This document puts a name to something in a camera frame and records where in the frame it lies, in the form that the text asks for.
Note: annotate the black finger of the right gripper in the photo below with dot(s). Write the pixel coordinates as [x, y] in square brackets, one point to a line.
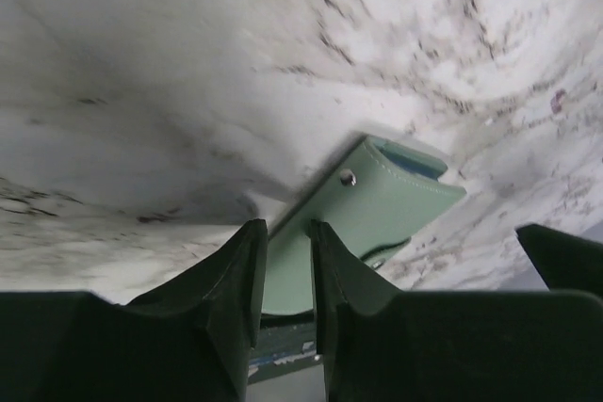
[563, 261]

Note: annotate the green leather card holder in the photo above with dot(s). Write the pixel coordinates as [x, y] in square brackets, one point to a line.
[376, 197]

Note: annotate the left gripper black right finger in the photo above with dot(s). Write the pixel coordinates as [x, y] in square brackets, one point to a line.
[379, 343]

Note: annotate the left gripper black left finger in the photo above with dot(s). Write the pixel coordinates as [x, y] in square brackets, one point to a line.
[189, 339]

